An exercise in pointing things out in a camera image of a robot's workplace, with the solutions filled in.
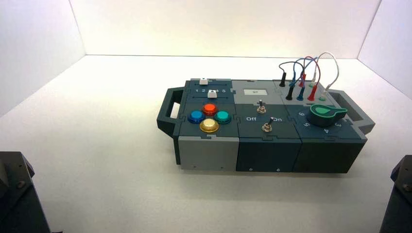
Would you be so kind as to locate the grey and teal control box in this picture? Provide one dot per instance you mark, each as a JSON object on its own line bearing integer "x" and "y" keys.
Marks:
{"x": 267, "y": 154}

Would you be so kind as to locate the red round push button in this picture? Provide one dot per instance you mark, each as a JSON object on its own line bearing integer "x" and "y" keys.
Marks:
{"x": 210, "y": 109}

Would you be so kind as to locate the yellow round push button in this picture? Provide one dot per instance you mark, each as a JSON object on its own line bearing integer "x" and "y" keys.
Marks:
{"x": 209, "y": 125}

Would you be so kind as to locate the blue round push button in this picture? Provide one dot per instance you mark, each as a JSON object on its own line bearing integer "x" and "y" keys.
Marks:
{"x": 196, "y": 116}

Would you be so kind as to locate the green round push button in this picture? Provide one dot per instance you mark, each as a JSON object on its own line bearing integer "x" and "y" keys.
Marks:
{"x": 222, "y": 116}

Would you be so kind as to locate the white slider knob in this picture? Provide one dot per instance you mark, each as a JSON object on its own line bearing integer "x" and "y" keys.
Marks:
{"x": 212, "y": 94}
{"x": 203, "y": 81}

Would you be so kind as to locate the small white display screen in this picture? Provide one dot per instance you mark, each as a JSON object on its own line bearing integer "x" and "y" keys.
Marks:
{"x": 255, "y": 92}

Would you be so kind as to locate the green banana socket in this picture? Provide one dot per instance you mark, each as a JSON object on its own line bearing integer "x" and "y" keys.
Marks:
{"x": 309, "y": 86}
{"x": 322, "y": 98}

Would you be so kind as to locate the green rotary selector knob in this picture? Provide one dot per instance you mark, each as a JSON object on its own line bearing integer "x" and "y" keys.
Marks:
{"x": 325, "y": 117}

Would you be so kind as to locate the metal toggle switch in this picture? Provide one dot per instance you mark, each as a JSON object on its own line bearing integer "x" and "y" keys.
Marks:
{"x": 261, "y": 108}
{"x": 266, "y": 126}

